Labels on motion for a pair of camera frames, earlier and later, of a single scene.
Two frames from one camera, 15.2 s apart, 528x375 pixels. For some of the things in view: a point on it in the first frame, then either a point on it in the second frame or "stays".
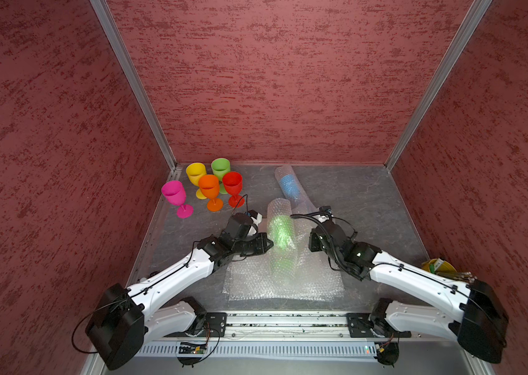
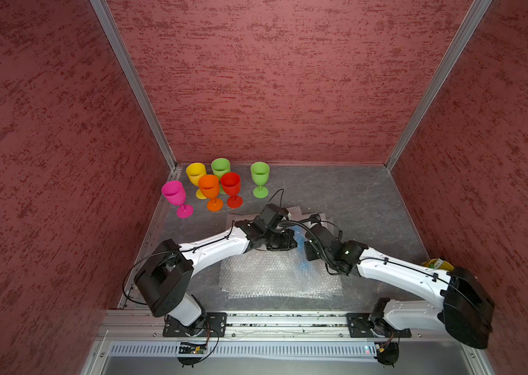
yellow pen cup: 444,266 stays
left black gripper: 261,237 -> 286,245
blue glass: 301,204 -> 305,266
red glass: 233,183 stays
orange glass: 209,187 stays
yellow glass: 195,171 stays
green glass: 282,244 -> 260,172
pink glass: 175,192 stays
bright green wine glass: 220,166 stays
